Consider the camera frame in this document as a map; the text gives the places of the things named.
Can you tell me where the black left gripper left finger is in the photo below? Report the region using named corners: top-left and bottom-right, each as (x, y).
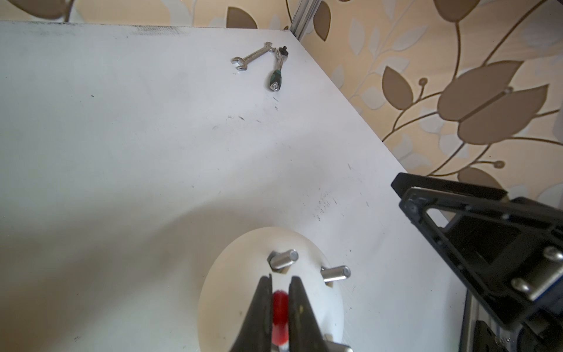
top-left (230, 275), bottom-right (274, 352)

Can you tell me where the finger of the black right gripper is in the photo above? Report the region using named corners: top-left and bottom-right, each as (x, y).
top-left (391, 172), bottom-right (562, 326)

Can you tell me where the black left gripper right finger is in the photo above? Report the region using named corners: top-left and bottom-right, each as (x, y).
top-left (288, 276), bottom-right (328, 352)

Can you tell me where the red screw sleeve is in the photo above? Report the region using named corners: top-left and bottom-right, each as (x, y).
top-left (271, 290), bottom-right (289, 351)

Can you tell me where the white dome with screws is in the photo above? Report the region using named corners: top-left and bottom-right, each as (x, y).
top-left (198, 227), bottom-right (344, 351)

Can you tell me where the silver protruding screw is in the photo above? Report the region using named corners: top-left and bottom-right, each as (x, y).
top-left (268, 249), bottom-right (299, 271)
top-left (320, 265), bottom-right (351, 285)

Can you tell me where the silver combination wrench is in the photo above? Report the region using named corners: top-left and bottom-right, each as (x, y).
top-left (231, 42), bottom-right (274, 71)

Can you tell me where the green handled ratchet wrench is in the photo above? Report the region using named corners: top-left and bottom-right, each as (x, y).
top-left (269, 46), bottom-right (289, 92)

